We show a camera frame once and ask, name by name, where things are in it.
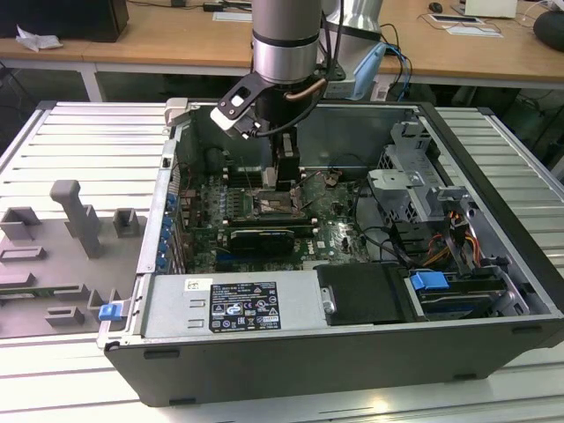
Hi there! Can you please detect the metal socket cover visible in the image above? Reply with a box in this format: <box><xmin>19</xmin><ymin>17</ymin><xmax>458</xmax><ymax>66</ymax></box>
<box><xmin>293</xmin><ymin>174</ymin><xmax>332</xmax><ymax>211</ymax></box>

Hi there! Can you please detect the CPU socket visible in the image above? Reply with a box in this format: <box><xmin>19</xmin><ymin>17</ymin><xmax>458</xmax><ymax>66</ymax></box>
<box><xmin>249</xmin><ymin>187</ymin><xmax>305</xmax><ymax>219</ymax></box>

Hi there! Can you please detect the graphics card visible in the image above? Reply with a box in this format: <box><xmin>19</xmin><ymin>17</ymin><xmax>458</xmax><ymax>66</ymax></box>
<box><xmin>228</xmin><ymin>226</ymin><xmax>296</xmax><ymax>256</ymax></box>

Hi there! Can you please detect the green motherboard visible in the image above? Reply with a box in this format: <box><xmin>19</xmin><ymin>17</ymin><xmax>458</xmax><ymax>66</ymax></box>
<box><xmin>175</xmin><ymin>169</ymin><xmax>375</xmax><ymax>274</ymax></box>

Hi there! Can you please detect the pale blue teach pendant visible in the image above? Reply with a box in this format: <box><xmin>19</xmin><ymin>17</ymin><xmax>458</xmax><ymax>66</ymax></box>
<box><xmin>352</xmin><ymin>42</ymin><xmax>389</xmax><ymax>100</ymax></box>

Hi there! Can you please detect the black plastic shroud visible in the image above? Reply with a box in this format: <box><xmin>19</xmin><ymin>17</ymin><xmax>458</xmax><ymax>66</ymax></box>
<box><xmin>316</xmin><ymin>262</ymin><xmax>418</xmax><ymax>327</ymax></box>

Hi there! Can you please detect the hard disk in blue carrier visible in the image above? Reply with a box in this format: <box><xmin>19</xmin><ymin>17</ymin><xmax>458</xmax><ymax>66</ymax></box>
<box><xmin>407</xmin><ymin>271</ymin><xmax>508</xmax><ymax>318</ymax></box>

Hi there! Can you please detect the silver power supply unit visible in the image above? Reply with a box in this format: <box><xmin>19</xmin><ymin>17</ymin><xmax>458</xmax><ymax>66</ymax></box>
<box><xmin>140</xmin><ymin>271</ymin><xmax>330</xmax><ymax>340</ymax></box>

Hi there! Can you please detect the wooden desk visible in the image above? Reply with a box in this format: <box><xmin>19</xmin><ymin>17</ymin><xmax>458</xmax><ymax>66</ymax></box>
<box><xmin>0</xmin><ymin>0</ymin><xmax>564</xmax><ymax>105</ymax></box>

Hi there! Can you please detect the open black PC case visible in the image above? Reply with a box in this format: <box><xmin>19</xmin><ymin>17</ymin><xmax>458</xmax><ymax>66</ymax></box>
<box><xmin>95</xmin><ymin>96</ymin><xmax>564</xmax><ymax>409</ymax></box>

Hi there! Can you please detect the white paper sheet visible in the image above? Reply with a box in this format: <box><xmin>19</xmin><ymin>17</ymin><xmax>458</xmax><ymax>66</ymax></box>
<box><xmin>447</xmin><ymin>24</ymin><xmax>503</xmax><ymax>40</ymax></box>

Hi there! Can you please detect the grey parts rack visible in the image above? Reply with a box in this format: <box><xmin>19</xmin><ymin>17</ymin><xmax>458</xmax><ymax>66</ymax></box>
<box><xmin>0</xmin><ymin>178</ymin><xmax>149</xmax><ymax>340</ymax></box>

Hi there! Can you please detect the white box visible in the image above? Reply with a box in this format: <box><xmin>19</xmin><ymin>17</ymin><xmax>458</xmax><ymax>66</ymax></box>
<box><xmin>464</xmin><ymin>0</ymin><xmax>516</xmax><ymax>19</ymax></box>

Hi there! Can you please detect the black box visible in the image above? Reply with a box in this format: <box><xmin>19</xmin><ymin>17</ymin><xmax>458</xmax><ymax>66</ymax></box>
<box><xmin>0</xmin><ymin>0</ymin><xmax>130</xmax><ymax>43</ymax></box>

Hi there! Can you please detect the crumpled white paper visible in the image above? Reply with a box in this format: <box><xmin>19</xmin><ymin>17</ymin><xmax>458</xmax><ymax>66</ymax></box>
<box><xmin>15</xmin><ymin>24</ymin><xmax>63</xmax><ymax>53</ymax></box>

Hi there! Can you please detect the black round speaker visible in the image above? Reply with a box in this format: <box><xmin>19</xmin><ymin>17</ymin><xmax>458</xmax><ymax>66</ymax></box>
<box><xmin>532</xmin><ymin>11</ymin><xmax>564</xmax><ymax>48</ymax></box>

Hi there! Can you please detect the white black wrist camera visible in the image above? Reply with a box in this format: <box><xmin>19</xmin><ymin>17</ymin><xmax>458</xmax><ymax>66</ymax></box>
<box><xmin>210</xmin><ymin>74</ymin><xmax>262</xmax><ymax>133</ymax></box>

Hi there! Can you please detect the grey case handle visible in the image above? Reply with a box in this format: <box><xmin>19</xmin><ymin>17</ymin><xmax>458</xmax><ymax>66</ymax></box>
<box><xmin>163</xmin><ymin>97</ymin><xmax>197</xmax><ymax>127</ymax></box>

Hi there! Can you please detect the yellow power wire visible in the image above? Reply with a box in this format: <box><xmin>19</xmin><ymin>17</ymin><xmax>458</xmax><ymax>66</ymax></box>
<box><xmin>420</xmin><ymin>246</ymin><xmax>451</xmax><ymax>268</ymax></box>

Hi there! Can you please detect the orange power wire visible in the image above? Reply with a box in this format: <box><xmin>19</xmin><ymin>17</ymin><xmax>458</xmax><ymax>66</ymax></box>
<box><xmin>464</xmin><ymin>233</ymin><xmax>480</xmax><ymax>263</ymax></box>

